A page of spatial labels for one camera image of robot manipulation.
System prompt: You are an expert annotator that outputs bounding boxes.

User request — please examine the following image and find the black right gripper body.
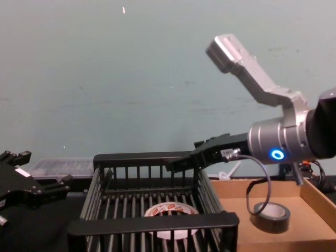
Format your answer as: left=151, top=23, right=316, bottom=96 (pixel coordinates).
left=207, top=133, right=249, bottom=165

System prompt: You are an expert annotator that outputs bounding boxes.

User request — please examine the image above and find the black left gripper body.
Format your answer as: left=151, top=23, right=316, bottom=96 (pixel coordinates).
left=0, top=162, right=41, bottom=211

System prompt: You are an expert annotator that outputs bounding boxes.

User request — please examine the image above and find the roll of white tape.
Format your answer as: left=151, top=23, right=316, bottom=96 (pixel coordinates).
left=143, top=202, right=200, bottom=241

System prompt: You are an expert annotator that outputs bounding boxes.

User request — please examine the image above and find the roll of silver tape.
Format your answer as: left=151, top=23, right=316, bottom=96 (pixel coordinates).
left=249, top=202, right=291, bottom=234

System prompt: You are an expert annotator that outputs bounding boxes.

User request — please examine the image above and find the clear plastic case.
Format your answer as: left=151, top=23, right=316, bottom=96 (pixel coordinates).
left=27, top=157, right=95, bottom=181

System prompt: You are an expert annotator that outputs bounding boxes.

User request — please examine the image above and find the white three-armed plastic piece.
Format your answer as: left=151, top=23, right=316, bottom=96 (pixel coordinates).
left=219, top=160, right=242, bottom=182

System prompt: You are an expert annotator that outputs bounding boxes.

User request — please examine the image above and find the black table cloth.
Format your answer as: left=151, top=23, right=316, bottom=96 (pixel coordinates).
left=0, top=165, right=336, bottom=252

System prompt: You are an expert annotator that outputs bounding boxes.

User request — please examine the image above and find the black rack with steel bars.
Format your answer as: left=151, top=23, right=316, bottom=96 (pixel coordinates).
left=67, top=151, right=240, bottom=252

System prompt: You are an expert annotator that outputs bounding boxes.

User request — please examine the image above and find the shallow brown cardboard tray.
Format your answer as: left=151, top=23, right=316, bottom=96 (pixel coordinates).
left=209, top=175, right=336, bottom=252

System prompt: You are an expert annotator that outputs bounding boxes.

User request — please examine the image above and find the black corded tool, red switch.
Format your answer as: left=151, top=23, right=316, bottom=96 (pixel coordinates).
left=278, top=160, right=336, bottom=196

